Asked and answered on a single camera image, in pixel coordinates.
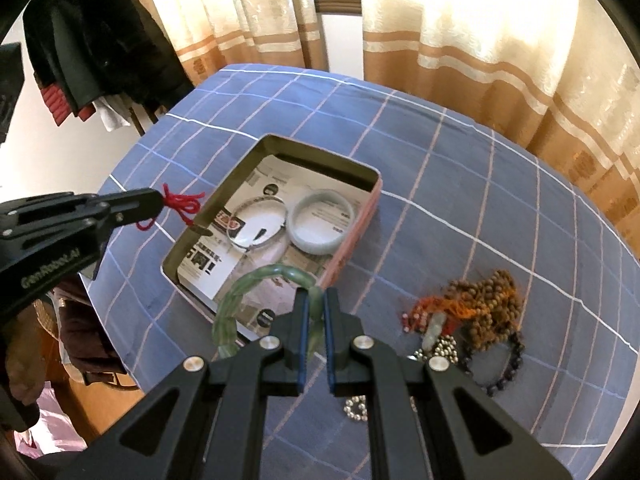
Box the wooden coat rack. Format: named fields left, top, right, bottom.
left=127, top=105, right=161, bottom=136

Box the dark cloth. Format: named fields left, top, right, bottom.
left=0, top=42, right=26, bottom=146

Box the brown wooden bead necklace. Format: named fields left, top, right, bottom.
left=444, top=268, right=527, bottom=358

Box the white pearl necklace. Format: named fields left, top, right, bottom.
left=344, top=394, right=370, bottom=425

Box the dark red garment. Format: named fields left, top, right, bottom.
left=55, top=277, right=128, bottom=391

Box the pale jade bangle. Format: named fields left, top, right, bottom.
left=286, top=193, right=358, bottom=256

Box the red cord bracelet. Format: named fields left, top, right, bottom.
left=136, top=183, right=207, bottom=233

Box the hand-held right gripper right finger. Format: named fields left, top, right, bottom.
left=324, top=287, right=574, bottom=480

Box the black hanging jacket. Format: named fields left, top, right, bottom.
left=22, top=0, right=193, bottom=116

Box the pink plastic bag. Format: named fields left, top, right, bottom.
left=15, top=382, right=88, bottom=456

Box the pink metal tin box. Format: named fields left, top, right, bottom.
left=160, top=133, right=384, bottom=347

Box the silver bead necklace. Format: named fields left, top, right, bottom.
left=412, top=336, right=460, bottom=362

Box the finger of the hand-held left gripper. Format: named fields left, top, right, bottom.
left=0, top=187, right=167, bottom=223
left=0, top=207, right=163, bottom=261

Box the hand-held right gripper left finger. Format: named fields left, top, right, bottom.
left=82, top=287, right=309, bottom=480

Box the blue plaid tablecloth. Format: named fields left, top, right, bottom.
left=82, top=63, right=640, bottom=466

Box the green jade bangle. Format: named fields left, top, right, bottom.
left=212, top=263, right=327, bottom=361

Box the printed paper liner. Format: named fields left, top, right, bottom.
left=177, top=155, right=373, bottom=341

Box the dark bead bracelet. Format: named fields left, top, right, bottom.
left=457, top=332, right=526, bottom=400

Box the wicker basket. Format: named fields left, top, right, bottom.
left=15, top=300, right=63, bottom=361

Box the cream and tan curtain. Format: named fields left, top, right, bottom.
left=357, top=0, right=640, bottom=261
left=107, top=0, right=331, bottom=126

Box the red striped garment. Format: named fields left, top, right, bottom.
left=40, top=82, right=98, bottom=128

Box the white hanging garment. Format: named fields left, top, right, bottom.
left=92, top=94, right=133, bottom=133

